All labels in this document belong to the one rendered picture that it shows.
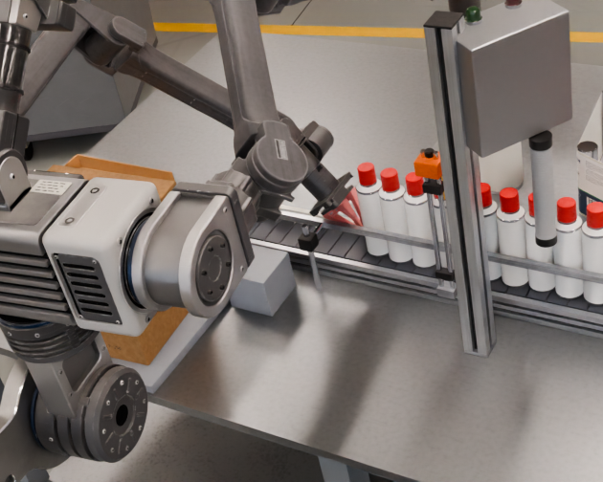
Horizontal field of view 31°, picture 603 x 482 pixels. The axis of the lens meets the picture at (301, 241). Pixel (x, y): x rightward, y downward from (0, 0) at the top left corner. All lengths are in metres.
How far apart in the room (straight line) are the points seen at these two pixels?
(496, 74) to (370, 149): 0.98
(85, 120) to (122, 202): 3.04
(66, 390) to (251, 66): 0.52
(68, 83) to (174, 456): 1.90
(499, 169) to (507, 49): 0.66
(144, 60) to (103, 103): 2.33
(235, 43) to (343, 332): 0.74
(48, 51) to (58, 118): 2.51
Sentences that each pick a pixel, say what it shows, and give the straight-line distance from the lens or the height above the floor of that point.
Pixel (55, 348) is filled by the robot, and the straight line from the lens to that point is 1.49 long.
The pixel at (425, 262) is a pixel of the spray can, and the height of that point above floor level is 0.90.
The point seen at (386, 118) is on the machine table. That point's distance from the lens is 2.68.
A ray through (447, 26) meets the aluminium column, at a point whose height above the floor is 1.50.
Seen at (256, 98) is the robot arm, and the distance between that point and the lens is 1.50.
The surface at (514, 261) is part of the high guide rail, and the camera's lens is 1.99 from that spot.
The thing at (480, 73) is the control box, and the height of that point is 1.43.
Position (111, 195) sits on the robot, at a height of 1.53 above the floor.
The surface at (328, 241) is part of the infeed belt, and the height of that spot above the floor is 0.88.
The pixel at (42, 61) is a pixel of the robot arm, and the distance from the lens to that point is 1.85.
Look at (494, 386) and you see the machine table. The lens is 1.95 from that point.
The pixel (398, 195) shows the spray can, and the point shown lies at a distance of 2.04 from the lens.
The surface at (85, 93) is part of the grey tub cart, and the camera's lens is 4.28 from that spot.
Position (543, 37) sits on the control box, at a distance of 1.65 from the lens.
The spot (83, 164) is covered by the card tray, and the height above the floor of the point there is 0.84.
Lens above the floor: 2.24
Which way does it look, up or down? 37 degrees down
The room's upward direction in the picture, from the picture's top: 13 degrees counter-clockwise
